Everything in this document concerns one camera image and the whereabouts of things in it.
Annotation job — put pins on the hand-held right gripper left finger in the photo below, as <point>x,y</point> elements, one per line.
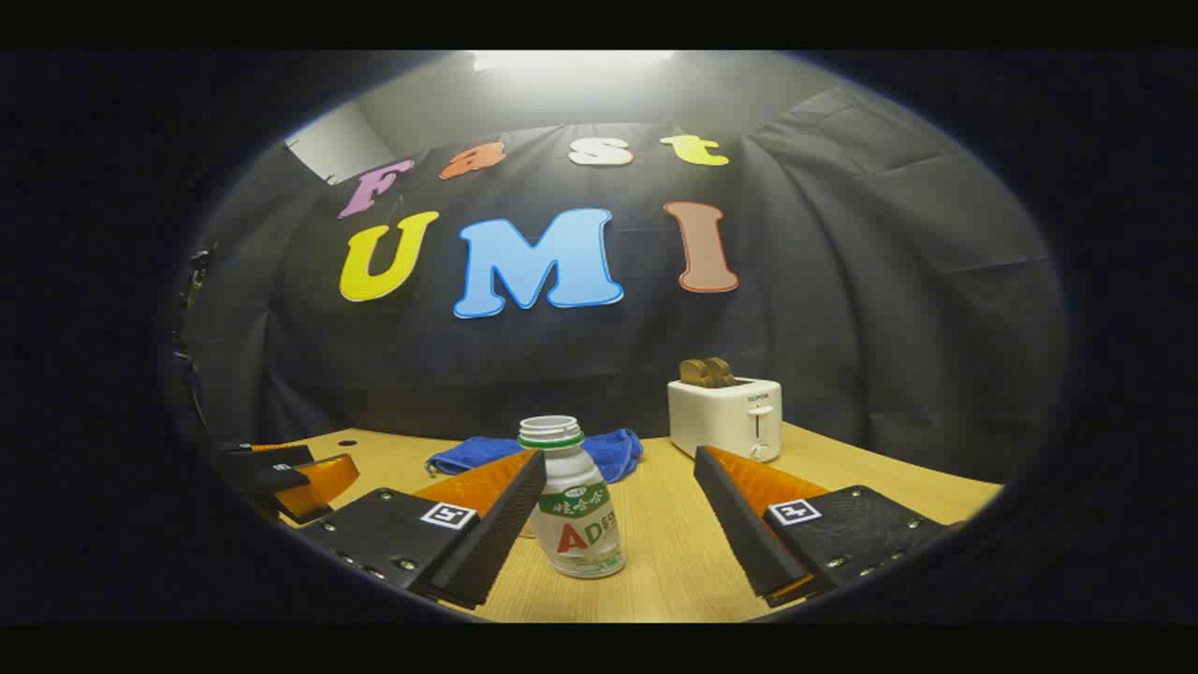
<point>496,543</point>

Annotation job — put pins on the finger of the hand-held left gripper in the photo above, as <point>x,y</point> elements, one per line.
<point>271,455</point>
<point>318,482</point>

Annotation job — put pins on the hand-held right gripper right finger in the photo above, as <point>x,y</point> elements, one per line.
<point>739,534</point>

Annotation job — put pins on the white plastic water bottle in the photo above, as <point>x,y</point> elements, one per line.
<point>576,524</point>

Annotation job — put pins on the white toaster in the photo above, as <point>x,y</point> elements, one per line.
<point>721,417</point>

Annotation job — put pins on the brown toast slice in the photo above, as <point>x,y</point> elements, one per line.
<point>693,373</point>
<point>723,372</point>

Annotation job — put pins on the blue folded towel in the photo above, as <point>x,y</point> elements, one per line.
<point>608,449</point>

